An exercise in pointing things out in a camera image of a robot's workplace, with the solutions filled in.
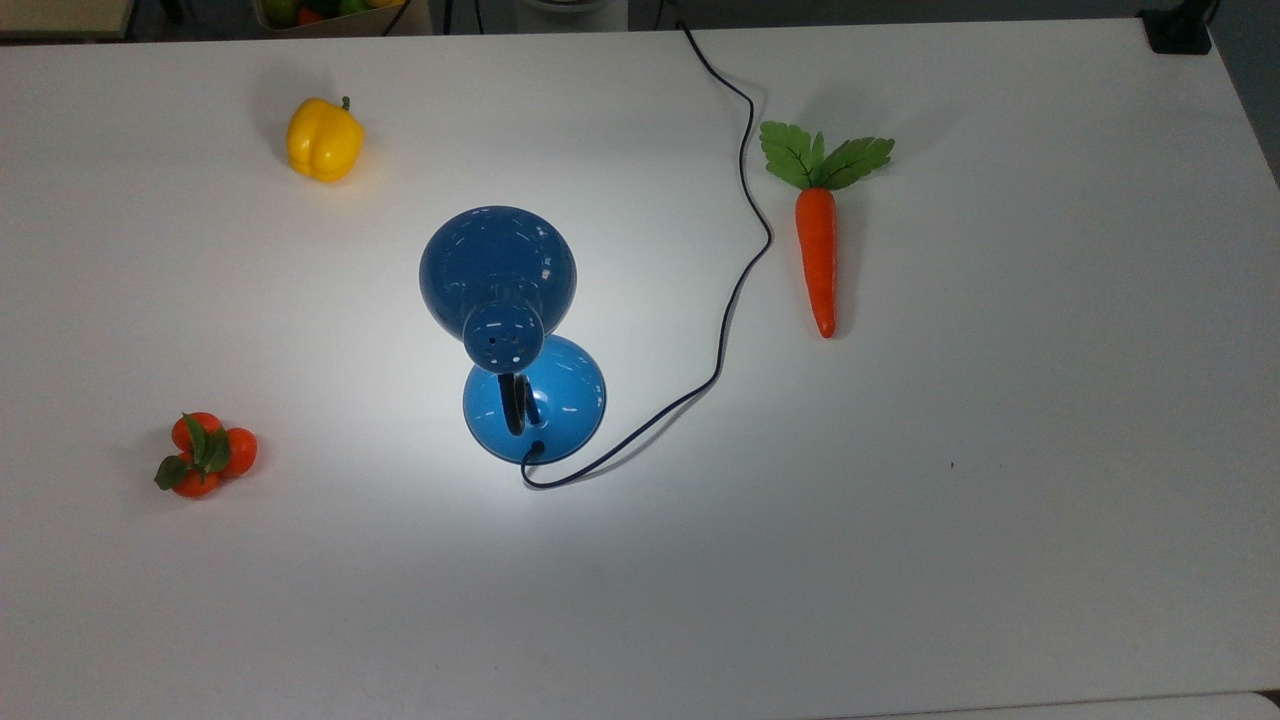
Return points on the orange toy carrot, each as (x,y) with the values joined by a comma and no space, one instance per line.
(816,250)

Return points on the box of toy fruit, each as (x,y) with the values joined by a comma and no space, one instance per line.
(330,14)

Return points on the black table clamp mount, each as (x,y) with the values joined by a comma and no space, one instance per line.
(1178,30)

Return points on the beige board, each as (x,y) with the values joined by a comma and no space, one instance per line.
(60,15)

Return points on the orange toy tangerine cluster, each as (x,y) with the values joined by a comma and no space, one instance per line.
(240,452)

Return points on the yellow toy bell pepper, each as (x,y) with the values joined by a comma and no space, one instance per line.
(323,140)

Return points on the blue desk lamp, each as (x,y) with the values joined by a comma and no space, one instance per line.
(497,265)

